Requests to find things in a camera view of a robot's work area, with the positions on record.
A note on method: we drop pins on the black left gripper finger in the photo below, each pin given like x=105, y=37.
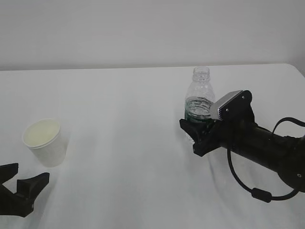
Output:
x=32, y=187
x=8, y=171

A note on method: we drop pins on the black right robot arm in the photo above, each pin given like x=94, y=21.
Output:
x=284, y=155

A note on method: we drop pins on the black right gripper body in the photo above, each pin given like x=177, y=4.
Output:
x=234, y=132

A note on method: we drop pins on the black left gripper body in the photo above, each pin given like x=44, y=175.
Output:
x=11, y=204

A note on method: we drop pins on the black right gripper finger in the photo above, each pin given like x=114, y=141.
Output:
x=194, y=130

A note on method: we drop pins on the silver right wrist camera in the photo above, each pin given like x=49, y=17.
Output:
x=222, y=105

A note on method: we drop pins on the white paper cup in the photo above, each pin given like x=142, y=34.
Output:
x=43, y=139

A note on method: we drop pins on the clear green-label water bottle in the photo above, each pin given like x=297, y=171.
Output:
x=199, y=97

